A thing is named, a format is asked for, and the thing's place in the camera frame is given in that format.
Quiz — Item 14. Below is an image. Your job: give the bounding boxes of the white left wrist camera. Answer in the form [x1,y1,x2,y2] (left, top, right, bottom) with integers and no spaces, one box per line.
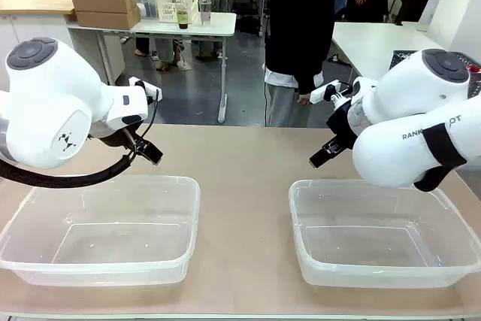
[129,77,163,103]

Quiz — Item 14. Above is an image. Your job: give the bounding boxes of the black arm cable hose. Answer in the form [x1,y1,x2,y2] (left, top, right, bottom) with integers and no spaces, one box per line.
[413,123,469,193]
[0,89,162,189]

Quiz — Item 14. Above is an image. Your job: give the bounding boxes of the white board panel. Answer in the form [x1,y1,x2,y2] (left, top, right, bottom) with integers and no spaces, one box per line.
[419,0,481,55]

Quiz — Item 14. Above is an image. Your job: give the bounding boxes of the white lattice basket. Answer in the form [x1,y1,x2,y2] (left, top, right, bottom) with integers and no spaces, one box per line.
[155,0,199,23]

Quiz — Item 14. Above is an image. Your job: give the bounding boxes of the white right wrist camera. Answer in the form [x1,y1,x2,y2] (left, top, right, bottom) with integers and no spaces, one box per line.
[310,79,354,104]

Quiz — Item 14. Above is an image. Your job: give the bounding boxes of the white desk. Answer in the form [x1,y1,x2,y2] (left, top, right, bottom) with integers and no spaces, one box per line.
[330,21,452,81]

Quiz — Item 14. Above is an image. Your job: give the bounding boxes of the bystander in beige trousers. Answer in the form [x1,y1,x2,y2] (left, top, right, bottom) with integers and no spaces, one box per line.
[134,0,186,72]

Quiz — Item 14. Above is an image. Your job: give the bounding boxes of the cardboard box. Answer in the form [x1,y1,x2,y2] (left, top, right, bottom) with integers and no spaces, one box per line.
[70,0,138,14]
[74,5,142,31]

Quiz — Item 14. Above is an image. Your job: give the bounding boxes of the cup with green drink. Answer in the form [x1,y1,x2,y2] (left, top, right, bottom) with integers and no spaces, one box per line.
[174,1,192,31]

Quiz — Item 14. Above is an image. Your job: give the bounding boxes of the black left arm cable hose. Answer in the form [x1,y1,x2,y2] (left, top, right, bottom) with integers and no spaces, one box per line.
[0,89,162,189]

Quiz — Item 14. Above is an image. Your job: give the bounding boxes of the person in black top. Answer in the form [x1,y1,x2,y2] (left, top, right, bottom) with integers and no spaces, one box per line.
[264,0,337,128]

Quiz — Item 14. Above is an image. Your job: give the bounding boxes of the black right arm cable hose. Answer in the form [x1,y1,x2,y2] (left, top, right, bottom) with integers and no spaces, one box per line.
[413,123,469,193]

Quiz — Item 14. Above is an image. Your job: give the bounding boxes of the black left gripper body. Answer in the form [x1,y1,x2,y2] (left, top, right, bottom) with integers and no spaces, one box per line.
[89,120,146,149]

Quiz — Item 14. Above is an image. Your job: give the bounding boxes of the translucent storage box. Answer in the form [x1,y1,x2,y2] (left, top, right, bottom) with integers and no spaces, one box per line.
[134,0,162,20]

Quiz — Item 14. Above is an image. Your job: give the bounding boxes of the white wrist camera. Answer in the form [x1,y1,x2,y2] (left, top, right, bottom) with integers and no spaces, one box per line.
[310,79,354,104]
[129,77,163,103]

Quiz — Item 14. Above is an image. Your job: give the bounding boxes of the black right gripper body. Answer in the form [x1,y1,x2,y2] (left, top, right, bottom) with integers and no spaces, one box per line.
[325,101,356,149]

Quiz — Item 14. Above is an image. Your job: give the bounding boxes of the clear plastic bin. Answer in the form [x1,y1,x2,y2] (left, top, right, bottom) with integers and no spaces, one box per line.
[0,174,201,287]
[288,179,481,289]

